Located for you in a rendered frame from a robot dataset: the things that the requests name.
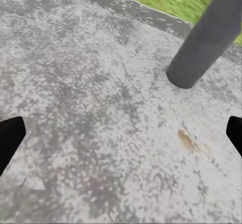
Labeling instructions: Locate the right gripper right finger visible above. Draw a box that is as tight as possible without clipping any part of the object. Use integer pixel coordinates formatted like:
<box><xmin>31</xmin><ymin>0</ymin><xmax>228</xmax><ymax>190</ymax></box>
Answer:
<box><xmin>226</xmin><ymin>116</ymin><xmax>242</xmax><ymax>157</ymax></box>

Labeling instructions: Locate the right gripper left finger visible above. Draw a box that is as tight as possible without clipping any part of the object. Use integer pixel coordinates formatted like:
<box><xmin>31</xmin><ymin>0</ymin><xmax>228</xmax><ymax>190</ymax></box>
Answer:
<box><xmin>0</xmin><ymin>116</ymin><xmax>26</xmax><ymax>176</ymax></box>

